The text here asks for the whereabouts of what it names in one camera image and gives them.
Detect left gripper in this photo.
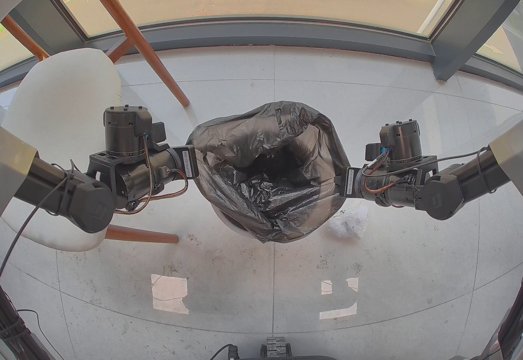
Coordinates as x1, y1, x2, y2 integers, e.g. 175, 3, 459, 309
152, 144, 200, 188

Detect black cable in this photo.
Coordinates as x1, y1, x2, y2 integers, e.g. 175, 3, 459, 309
0, 160, 80, 275
16, 309, 54, 360
210, 344, 239, 360

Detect black plastic bag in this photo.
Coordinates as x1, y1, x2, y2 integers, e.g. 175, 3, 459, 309
186, 100, 348, 244

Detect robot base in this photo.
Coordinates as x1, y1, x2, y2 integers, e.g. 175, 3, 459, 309
245, 336, 340, 360

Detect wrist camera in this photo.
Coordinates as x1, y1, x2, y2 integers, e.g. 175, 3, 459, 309
139, 121, 168, 148
364, 141, 388, 166

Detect crumpled white paper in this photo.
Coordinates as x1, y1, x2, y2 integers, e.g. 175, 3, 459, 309
328, 205, 369, 241

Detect white trash bin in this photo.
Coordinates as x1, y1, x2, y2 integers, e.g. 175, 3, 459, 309
214, 207, 266, 243

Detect white chair wooden legs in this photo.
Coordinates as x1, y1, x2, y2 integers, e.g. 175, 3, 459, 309
0, 0, 190, 254

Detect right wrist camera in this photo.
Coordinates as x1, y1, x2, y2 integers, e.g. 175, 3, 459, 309
364, 141, 388, 166

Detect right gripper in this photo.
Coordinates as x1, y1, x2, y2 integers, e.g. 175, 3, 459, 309
342, 166, 390, 203

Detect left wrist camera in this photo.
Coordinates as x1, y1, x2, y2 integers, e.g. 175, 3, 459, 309
139, 121, 168, 148

